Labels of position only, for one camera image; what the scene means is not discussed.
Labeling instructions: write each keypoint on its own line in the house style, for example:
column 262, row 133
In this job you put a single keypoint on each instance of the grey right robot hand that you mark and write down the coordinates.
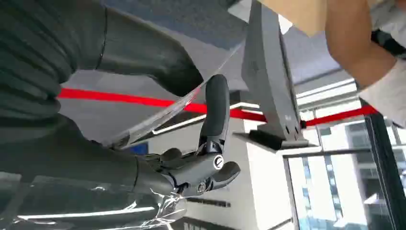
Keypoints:
column 79, row 177

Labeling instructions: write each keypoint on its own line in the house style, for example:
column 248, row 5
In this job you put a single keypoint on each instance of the red barrier belt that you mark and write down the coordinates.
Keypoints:
column 127, row 98

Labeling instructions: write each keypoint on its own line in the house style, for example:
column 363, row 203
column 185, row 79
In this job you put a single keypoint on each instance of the ribbed grey right arm sleeve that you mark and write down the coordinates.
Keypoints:
column 28, row 63

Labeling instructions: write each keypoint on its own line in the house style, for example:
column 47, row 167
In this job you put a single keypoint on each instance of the grey monitor with stand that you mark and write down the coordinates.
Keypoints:
column 266, row 70

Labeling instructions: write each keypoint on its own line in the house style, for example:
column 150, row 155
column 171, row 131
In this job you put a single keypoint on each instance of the beige wooden box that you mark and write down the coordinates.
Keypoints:
column 295, row 14

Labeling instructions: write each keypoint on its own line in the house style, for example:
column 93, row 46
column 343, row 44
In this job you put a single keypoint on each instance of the person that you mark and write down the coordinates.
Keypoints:
column 355, row 41

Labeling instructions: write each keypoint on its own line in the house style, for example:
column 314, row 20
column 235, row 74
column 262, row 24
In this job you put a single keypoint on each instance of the black barrier post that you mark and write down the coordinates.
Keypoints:
column 385, row 165

